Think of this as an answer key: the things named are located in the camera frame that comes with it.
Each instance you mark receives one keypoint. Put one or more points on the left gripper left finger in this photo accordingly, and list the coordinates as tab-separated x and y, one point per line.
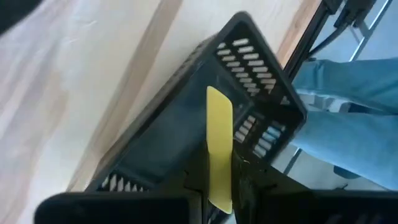
196	180

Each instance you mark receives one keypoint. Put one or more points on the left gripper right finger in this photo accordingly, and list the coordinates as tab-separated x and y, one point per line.
248	180

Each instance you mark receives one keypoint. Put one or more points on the black slotted plastic basket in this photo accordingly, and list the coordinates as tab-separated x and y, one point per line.
174	130

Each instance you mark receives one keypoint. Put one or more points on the person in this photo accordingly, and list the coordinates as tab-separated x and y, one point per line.
357	140

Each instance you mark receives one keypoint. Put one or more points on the grey metal chair leg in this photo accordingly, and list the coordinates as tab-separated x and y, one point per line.
369	31

